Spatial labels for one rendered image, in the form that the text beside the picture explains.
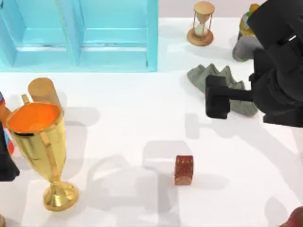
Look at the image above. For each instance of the red brown round object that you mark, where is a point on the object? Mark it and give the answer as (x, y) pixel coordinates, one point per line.
(294, 218)

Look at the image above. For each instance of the light blue rack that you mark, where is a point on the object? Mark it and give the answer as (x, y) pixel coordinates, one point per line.
(113, 35)

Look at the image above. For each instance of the wooden hourglass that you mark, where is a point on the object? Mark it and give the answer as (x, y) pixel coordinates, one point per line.
(201, 26)

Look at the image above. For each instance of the gold trophy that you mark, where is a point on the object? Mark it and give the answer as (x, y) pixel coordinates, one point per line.
(42, 142)

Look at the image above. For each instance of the grey crumpled cloth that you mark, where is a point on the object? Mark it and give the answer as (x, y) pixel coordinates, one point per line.
(201, 75)

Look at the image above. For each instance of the red dice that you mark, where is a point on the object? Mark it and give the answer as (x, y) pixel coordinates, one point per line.
(184, 170)

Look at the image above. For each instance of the wooden cylinder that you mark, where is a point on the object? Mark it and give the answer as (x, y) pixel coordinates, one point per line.
(42, 91)

